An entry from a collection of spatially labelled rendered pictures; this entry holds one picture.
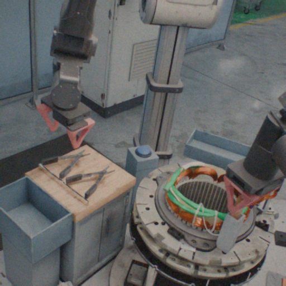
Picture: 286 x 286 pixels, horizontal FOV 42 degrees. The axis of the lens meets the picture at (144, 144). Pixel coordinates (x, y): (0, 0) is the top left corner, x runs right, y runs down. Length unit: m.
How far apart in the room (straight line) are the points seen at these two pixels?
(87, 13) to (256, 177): 0.41
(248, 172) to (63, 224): 0.42
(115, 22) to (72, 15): 2.24
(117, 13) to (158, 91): 1.78
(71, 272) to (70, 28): 0.60
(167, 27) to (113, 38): 1.86
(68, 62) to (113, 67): 2.32
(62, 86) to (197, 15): 0.52
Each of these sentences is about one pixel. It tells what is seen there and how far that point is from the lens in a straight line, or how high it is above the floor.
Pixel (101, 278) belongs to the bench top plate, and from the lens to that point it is 1.10.
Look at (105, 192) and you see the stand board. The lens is 0.91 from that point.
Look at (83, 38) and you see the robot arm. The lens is 0.76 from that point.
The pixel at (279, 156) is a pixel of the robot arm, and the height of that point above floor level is 1.38.
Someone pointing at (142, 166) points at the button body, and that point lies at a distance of 1.09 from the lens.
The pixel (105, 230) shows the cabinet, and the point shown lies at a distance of 1.02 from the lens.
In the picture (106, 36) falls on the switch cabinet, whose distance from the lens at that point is 3.01.
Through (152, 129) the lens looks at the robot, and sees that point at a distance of 1.27.
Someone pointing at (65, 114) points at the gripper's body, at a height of 1.25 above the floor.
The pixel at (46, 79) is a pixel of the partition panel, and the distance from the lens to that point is 3.39.
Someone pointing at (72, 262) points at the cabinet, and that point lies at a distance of 0.98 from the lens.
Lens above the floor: 1.67
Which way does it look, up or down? 34 degrees down
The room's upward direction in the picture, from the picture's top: 9 degrees clockwise
